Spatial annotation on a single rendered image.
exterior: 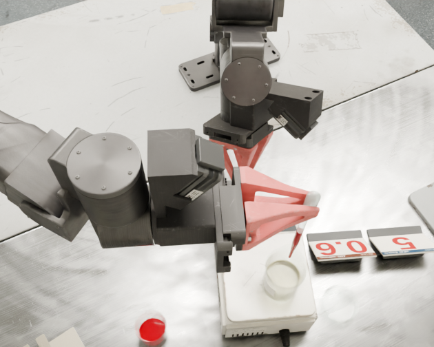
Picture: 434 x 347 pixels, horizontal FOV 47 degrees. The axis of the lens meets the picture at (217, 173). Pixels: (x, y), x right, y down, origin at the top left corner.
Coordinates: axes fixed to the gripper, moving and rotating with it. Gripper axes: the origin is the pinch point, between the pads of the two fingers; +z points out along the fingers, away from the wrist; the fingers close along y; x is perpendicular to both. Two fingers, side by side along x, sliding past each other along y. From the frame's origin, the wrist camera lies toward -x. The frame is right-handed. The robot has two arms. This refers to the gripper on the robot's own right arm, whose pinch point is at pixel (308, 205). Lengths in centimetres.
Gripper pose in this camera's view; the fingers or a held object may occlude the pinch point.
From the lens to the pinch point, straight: 48.3
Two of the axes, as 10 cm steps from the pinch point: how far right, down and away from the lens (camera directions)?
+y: -0.7, -8.5, 5.1
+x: -0.1, 5.2, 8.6
